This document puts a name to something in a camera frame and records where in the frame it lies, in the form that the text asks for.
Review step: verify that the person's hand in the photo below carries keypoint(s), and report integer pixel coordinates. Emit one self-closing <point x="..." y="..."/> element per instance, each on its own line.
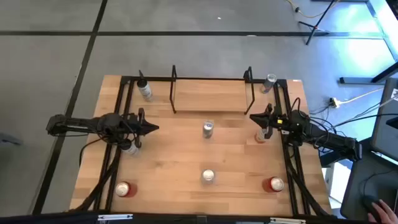
<point x="384" y="213"/>

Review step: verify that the black computer mouse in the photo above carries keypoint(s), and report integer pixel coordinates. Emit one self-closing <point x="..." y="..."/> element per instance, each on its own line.
<point x="370" y="203"/>

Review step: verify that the silver beverage can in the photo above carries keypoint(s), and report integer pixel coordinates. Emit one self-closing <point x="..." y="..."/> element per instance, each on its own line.
<point x="208" y="175"/>

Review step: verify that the blue silver Red Bull can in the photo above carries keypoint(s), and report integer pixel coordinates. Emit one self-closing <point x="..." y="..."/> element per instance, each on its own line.
<point x="269" y="83"/>
<point x="208" y="129"/>

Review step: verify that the red beverage can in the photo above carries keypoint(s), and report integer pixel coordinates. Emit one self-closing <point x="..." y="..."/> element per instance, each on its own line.
<point x="124" y="189"/>
<point x="274" y="184"/>

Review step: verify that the white and pink beverage can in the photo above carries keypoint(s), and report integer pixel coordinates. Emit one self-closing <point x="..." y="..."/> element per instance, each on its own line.
<point x="260" y="137"/>

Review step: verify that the black metal table frame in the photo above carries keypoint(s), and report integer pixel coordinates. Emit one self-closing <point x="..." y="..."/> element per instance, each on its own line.
<point x="155" y="78"/>

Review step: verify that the white power strip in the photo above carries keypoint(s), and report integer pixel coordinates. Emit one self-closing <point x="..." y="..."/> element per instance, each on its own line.
<point x="334" y="102"/>

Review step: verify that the black tripod stand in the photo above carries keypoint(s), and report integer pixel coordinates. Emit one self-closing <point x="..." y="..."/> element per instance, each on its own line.
<point x="317" y="23"/>

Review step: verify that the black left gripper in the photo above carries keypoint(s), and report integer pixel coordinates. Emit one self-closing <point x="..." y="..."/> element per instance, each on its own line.
<point x="133" y="124"/>

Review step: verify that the tall white beverage can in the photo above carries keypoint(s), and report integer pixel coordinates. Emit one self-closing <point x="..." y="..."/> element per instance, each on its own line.
<point x="131" y="150"/>
<point x="145" y="90"/>

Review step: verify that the grey computer monitor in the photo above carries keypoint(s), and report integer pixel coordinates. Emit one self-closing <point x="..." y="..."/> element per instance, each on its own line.
<point x="384" y="124"/>

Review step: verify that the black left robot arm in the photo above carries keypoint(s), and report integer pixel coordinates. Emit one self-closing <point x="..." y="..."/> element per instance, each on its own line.
<point x="77" y="124"/>

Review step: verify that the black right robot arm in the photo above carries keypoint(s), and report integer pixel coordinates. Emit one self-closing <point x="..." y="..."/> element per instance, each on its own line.
<point x="326" y="137"/>

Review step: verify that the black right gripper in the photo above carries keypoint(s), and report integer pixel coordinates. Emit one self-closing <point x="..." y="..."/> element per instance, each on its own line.
<point x="284" y="126"/>

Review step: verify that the silver metal bracket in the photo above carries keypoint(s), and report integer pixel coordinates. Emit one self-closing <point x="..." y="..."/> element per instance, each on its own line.
<point x="287" y="221"/>
<point x="115" y="217"/>

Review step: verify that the wooden shelf black metal frame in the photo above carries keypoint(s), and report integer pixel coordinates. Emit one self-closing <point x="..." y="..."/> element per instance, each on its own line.
<point x="211" y="95"/>

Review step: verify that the black desk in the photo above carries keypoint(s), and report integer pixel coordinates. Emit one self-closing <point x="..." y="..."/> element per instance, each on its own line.
<point x="357" y="180"/>

